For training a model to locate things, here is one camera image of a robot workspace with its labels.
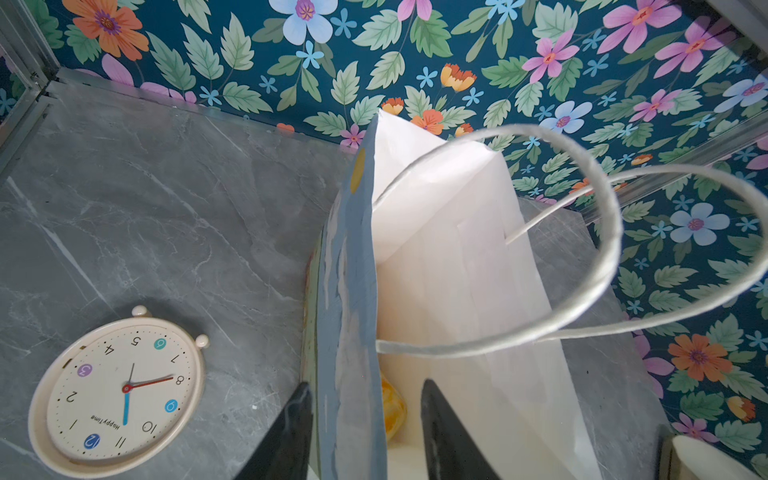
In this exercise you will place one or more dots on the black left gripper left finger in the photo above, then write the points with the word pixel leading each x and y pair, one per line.
pixel 284 451

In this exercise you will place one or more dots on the pink round alarm clock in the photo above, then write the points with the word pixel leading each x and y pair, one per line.
pixel 117 396

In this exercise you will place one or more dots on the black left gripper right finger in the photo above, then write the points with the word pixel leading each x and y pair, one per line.
pixel 450 451

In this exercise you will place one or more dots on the yellow twisted bread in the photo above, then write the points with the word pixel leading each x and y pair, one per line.
pixel 394 409

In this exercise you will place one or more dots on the green painted paper bag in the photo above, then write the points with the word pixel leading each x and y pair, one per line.
pixel 424 270

